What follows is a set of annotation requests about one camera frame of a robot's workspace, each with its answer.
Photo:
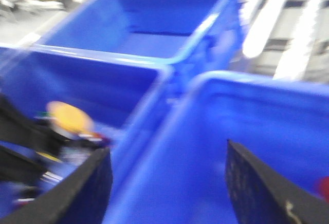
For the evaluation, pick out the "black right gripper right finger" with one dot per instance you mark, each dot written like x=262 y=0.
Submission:
x=259 y=194

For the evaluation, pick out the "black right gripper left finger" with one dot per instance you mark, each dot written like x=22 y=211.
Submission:
x=31 y=193

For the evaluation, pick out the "red push button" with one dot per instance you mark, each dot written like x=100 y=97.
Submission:
x=322 y=188

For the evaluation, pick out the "large blue bin right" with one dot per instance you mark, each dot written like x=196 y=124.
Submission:
x=181 y=176

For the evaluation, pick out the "large blue bin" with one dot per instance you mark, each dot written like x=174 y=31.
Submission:
x=181 y=176
x=130 y=97

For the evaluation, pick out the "large blue bin left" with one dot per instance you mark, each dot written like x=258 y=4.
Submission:
x=130 y=97

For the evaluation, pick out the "blue bin far left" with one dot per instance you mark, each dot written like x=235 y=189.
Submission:
x=199 y=35

